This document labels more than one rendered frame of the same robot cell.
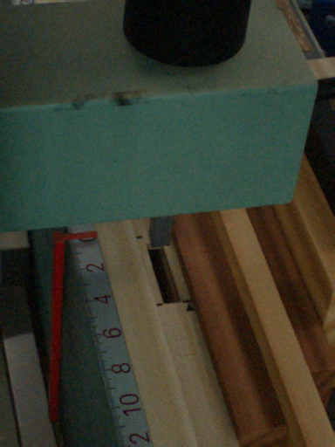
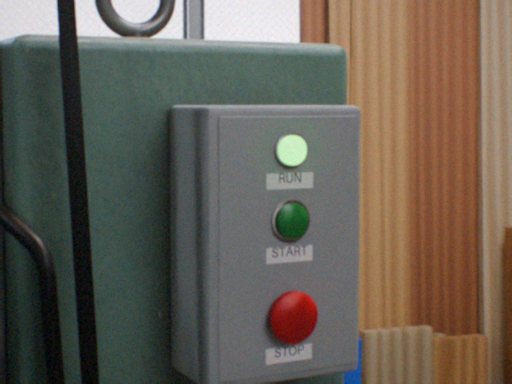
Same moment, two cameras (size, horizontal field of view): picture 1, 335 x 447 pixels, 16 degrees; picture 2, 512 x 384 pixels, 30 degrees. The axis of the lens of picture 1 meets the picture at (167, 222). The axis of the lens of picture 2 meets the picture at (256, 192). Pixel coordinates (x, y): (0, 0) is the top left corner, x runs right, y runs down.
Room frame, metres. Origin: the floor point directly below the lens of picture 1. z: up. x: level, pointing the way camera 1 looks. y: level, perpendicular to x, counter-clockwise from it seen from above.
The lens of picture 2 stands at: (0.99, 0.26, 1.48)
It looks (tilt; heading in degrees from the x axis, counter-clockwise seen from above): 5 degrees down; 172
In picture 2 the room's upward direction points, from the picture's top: straight up
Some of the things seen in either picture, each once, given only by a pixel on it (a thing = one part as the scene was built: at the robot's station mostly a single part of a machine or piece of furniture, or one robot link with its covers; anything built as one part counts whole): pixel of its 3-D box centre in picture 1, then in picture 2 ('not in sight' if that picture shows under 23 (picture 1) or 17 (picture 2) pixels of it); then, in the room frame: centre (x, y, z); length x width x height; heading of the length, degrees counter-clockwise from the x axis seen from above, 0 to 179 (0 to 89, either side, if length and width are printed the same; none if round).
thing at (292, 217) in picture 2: not in sight; (292, 221); (0.46, 0.36, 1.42); 0.02 x 0.01 x 0.02; 108
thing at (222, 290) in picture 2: not in sight; (264, 239); (0.43, 0.35, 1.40); 0.10 x 0.06 x 0.16; 108
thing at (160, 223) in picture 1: (163, 203); not in sight; (0.40, 0.00, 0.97); 0.01 x 0.01 x 0.05; 18
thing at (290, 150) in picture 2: not in sight; (292, 150); (0.46, 0.36, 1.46); 0.02 x 0.01 x 0.02; 108
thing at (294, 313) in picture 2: not in sight; (293, 317); (0.47, 0.36, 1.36); 0.03 x 0.01 x 0.03; 108
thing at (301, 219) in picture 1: (283, 222); not in sight; (0.43, -0.06, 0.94); 0.16 x 0.02 x 0.08; 18
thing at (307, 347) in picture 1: (248, 237); not in sight; (0.43, -0.04, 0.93); 0.22 x 0.02 x 0.05; 18
